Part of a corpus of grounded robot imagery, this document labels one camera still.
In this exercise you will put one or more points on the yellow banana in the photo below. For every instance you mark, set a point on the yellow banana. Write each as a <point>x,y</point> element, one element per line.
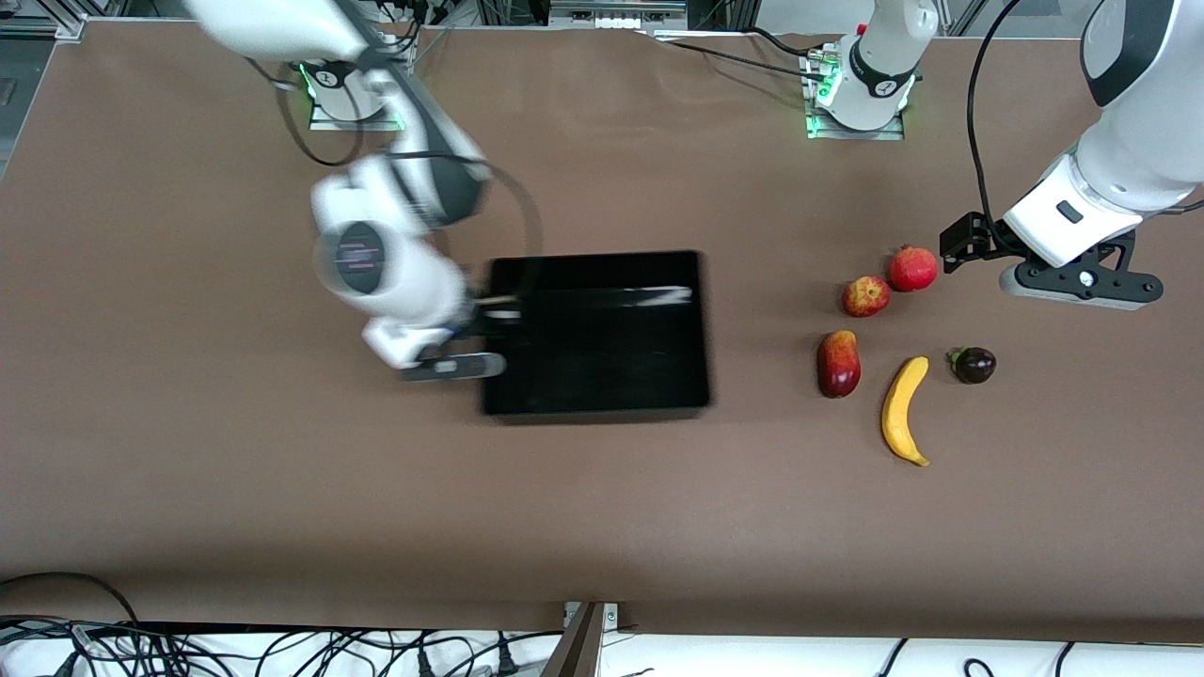
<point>900,414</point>

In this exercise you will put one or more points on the aluminium frame rail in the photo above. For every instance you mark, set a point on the aluminium frame rail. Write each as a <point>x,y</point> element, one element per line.
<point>38,23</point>

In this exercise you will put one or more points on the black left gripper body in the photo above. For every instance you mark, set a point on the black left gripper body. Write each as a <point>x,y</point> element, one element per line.
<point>978,239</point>

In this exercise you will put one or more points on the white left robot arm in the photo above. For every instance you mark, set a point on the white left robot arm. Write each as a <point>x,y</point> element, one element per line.
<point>1129,160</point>

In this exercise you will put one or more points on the red pomegranate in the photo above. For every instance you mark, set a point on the red pomegranate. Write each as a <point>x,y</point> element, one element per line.
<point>912,270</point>

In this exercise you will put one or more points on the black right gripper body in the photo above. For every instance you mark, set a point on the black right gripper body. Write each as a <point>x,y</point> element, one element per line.
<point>481,316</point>

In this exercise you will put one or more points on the red yellow apple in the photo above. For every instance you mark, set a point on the red yellow apple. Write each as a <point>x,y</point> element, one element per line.
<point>865,296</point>

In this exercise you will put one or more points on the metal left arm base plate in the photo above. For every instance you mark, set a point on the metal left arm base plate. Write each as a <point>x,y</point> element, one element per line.
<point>889,127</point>

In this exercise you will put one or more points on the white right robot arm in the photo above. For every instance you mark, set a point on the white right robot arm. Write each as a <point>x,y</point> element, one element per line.
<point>395,273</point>

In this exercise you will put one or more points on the white power strip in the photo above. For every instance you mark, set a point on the white power strip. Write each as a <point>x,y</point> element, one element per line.
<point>616,14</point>

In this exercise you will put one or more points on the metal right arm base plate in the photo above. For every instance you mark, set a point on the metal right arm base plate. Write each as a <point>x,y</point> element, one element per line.
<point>381,120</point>

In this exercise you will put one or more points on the black plastic box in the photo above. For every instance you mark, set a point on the black plastic box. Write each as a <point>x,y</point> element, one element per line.
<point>602,348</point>

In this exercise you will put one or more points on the dark table support beam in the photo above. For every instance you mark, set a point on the dark table support beam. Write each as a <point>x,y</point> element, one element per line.
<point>576,649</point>

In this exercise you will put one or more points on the red mango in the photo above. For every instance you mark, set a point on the red mango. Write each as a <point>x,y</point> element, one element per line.
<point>838,365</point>

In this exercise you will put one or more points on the dark purple eggplant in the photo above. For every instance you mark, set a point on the dark purple eggplant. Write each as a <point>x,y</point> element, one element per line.
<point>975,366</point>

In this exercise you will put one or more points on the metal table edge bracket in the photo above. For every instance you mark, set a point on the metal table edge bracket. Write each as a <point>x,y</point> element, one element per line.
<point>611,616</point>

